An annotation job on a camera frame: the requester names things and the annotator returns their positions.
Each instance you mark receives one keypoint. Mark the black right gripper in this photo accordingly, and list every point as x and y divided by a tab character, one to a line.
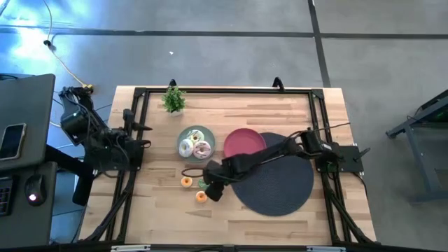
214	173

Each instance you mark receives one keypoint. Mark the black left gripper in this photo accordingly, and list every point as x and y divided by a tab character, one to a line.
126	139

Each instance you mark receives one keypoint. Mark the dark round woven placemat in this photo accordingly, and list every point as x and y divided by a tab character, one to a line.
276	189

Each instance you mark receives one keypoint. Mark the small orange donut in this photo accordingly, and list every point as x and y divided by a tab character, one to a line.
197	197
182	182

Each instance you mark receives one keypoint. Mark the silver aluminium bracket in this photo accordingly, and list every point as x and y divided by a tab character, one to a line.
325	248
131	248

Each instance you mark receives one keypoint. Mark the black metal table frame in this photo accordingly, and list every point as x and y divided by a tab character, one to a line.
227	90

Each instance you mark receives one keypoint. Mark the green plant in white pot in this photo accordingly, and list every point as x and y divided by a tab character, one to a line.
174	99

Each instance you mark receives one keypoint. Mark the small green donut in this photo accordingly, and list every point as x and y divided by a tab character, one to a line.
201	184

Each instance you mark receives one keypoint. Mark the large white iced donut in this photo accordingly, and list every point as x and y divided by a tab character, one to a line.
181	148

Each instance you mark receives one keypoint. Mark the black table clamp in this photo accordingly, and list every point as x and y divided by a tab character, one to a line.
172	83
278	84

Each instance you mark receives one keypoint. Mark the pale green plate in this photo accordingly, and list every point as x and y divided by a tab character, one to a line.
210	134

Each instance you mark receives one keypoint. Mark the black support beam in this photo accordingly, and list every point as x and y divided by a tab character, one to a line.
82	189

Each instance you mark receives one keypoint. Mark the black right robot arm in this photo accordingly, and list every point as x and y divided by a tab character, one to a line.
259	159

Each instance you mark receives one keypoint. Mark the large pink iced donut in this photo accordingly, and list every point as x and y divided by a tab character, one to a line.
206	147

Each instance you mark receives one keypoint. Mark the black computer mouse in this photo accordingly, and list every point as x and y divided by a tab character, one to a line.
35	189

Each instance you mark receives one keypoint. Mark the dark grey metal cart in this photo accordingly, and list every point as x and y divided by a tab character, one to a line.
402	127

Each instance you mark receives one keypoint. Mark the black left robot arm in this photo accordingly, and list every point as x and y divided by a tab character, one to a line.
75	122

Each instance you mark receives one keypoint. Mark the red plate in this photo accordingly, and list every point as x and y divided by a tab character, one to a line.
243	141

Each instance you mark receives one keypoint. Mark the grey desk top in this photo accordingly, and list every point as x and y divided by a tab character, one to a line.
21	231
31	105

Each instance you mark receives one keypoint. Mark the black keyboard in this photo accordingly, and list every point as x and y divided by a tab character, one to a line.
5	196

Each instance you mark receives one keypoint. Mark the black smartphone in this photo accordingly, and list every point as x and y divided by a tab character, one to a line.
12	141

